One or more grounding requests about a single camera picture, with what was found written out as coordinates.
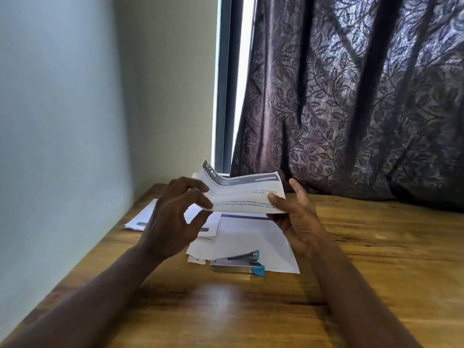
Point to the silver and blue stapler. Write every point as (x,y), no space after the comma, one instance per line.
(235,263)

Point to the small white paper sheet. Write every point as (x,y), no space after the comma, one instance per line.
(195,259)

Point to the printed paper sheet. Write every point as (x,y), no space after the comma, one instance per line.
(243,193)

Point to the bright window pane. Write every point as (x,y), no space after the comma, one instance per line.
(246,50)

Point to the person's left middle finger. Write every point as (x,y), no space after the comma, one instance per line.
(192,181)

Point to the person's left forearm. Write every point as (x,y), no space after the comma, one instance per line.
(90,304)

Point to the white paper with dark header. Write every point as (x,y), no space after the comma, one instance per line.
(143,215)

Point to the person's left thumb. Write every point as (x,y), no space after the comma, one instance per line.
(200,222)

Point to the person's right thumb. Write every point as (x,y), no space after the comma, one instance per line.
(278,205)

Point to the person's right forearm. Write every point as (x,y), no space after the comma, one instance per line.
(359,300)

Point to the person's left hand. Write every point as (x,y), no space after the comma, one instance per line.
(166,224)

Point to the purple leaf-patterned curtain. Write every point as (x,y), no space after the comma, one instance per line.
(355,97)

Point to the dark grey window frame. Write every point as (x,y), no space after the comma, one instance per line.
(225,86)

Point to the person's right hand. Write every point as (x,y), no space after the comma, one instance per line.
(301,224)

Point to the large white paper sheet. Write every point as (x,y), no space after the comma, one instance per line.
(250,239)

